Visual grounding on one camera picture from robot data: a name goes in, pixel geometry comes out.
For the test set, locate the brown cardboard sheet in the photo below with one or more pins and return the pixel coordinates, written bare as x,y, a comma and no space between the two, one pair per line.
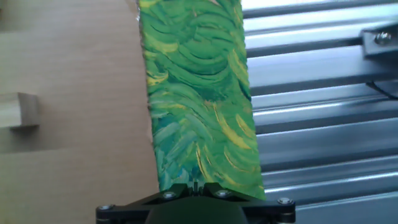
77,109

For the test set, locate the light wooden cube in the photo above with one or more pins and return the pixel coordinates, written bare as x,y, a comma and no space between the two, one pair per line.
15,110

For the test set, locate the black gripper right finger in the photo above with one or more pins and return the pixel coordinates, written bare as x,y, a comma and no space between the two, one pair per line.
258,207

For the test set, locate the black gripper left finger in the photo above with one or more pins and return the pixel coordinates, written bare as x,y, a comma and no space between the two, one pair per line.
140,207

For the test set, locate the painted landscape cloth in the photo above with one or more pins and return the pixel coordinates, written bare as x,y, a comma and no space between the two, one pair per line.
202,93

